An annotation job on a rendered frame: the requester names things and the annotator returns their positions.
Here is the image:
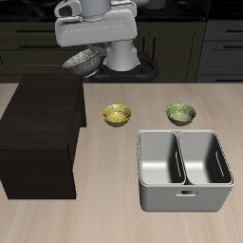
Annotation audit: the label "dark wooden cabinet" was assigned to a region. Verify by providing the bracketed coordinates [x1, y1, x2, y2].
[0, 73, 87, 200]

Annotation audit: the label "flat black base plate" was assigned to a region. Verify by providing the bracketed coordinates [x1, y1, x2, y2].
[89, 51, 159, 84]

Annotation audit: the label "white two-bin basket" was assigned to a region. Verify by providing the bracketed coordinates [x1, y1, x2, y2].
[136, 128, 235, 214]

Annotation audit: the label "black speckled bowl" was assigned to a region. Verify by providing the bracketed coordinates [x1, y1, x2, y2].
[62, 47, 103, 79]

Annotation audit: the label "yellow bowl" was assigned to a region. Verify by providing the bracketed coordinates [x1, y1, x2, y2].
[101, 103, 133, 128]

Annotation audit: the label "green bowl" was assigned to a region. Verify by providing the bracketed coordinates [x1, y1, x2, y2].
[164, 102, 197, 127]

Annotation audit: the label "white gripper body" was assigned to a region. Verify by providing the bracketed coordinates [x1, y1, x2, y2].
[54, 9, 139, 48]

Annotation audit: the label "dark kitchen cupboards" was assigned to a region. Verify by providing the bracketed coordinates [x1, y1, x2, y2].
[0, 0, 243, 84]

